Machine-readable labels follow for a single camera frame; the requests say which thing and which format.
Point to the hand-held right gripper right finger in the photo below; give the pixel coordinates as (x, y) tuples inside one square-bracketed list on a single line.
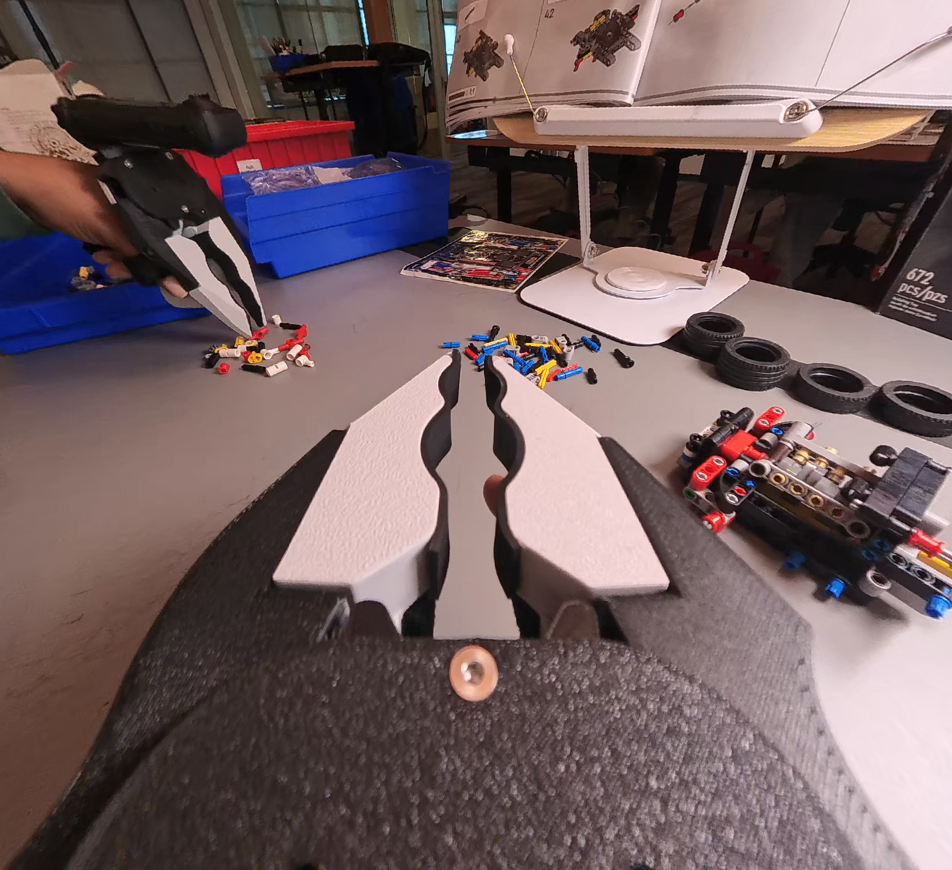
[(587, 513)]

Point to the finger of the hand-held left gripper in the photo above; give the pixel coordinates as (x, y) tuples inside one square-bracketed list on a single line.
[(238, 264), (195, 268)]

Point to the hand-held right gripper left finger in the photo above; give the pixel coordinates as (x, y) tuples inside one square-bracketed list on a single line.
[(364, 505)]

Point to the cluster of red white lego pieces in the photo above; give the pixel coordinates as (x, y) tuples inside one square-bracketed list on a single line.
[(260, 353)]

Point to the person's left forearm green sleeve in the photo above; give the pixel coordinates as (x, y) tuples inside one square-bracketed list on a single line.
[(9, 178)]

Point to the heap of mixed lego parts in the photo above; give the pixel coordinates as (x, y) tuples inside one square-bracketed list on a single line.
[(97, 279)]

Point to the pile of small lego pins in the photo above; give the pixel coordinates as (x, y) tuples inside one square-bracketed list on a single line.
[(535, 357)]

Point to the lego car chassis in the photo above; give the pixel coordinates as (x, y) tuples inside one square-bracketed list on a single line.
[(818, 498)]

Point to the lego instruction booklet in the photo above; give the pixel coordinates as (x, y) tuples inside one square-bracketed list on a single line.
[(483, 260)]

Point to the lego set box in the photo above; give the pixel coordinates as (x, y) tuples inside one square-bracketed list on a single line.
[(918, 275)]

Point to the open lego instruction book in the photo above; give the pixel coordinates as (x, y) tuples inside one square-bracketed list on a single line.
[(706, 7)]

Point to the large blue plastic bin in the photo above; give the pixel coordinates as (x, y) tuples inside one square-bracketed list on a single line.
[(349, 223)]

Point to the clear plastic bags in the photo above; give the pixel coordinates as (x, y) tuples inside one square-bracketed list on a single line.
[(320, 175)]

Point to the small blue plastic bin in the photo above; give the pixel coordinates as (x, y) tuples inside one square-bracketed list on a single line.
[(74, 320)]

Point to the red plastic bin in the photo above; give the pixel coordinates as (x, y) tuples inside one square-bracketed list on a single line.
[(297, 141)]

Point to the white printed cardboard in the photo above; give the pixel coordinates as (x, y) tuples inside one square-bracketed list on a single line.
[(37, 119)]

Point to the wooden book stand tray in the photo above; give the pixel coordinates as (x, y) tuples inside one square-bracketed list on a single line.
[(855, 130)]

